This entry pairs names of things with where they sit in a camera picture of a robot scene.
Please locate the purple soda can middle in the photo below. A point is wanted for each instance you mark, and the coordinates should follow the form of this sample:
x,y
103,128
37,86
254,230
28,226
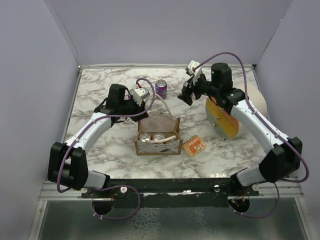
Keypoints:
x,y
161,88

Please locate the round cabinet toy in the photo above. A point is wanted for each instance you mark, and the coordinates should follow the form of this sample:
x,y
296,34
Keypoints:
x,y
225,125

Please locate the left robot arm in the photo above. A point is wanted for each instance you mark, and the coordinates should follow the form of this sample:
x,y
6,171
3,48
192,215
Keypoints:
x,y
68,161

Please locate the orange spiral notebook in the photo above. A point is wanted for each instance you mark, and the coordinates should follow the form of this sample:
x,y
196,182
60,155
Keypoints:
x,y
194,145

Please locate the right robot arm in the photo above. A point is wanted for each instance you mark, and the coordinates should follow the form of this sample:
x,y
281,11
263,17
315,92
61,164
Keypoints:
x,y
282,152

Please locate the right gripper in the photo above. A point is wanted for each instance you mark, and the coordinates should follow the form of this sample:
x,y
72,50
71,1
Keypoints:
x,y
186,91

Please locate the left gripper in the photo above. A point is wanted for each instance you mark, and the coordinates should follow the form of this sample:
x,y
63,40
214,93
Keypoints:
x,y
139,109

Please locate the red cola can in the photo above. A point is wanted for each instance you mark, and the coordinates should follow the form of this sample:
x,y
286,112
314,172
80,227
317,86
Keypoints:
x,y
145,136
159,136

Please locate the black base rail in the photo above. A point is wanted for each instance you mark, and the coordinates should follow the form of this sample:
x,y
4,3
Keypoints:
x,y
169,193

